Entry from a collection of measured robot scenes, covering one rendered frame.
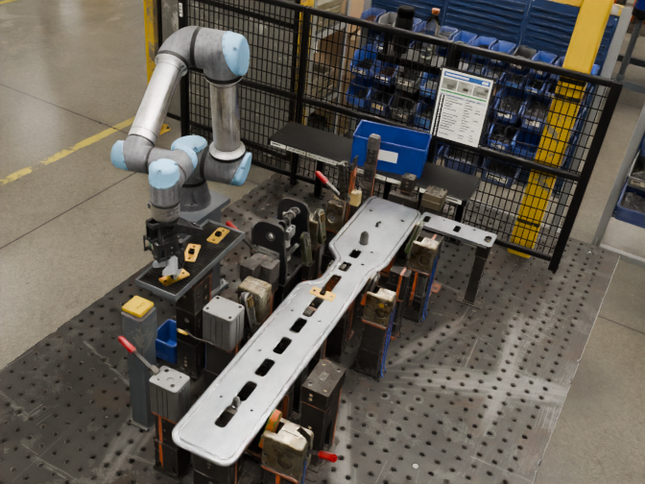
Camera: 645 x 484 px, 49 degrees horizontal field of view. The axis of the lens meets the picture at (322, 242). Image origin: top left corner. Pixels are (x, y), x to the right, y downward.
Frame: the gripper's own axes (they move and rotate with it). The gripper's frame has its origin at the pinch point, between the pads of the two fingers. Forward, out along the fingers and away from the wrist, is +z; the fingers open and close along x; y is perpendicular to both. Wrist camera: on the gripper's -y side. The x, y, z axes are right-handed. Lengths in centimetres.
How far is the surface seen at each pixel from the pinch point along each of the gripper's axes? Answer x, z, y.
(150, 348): 6.4, 16.6, 13.0
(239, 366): 26.6, 17.8, -2.7
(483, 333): 47, 48, -103
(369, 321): 32, 25, -52
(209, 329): 13.5, 13.3, -2.2
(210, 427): 38.9, 17.7, 16.4
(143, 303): 4.5, 1.8, 13.0
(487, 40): -73, 2, -259
